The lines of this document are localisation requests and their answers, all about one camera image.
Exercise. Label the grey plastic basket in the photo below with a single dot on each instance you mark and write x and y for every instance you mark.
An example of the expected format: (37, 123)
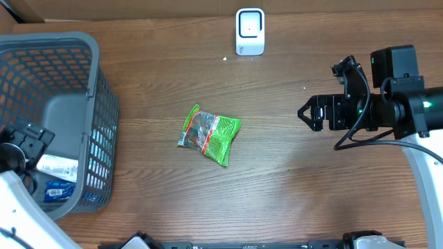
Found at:
(54, 81)

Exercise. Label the white barcode scanner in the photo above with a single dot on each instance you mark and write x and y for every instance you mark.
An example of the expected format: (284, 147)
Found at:
(249, 32)

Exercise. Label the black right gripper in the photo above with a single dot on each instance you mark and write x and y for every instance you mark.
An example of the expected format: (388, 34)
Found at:
(333, 103)

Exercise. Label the green snack bag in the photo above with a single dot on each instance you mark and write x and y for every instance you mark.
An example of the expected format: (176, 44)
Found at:
(210, 134)

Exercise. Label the white tube gold cap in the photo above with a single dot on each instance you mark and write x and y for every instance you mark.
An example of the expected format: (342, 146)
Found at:
(59, 167)

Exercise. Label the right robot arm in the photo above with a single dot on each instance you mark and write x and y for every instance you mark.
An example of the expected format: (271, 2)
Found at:
(395, 108)

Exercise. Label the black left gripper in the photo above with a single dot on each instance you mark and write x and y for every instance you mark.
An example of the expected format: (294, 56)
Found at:
(36, 140)

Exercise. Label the blue snack packet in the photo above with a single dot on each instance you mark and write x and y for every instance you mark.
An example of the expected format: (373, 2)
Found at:
(58, 191)

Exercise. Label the black table edge rail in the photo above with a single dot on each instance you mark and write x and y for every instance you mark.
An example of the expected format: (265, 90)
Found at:
(350, 240)

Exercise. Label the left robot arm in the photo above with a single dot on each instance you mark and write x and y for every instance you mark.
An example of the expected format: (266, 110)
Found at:
(23, 223)

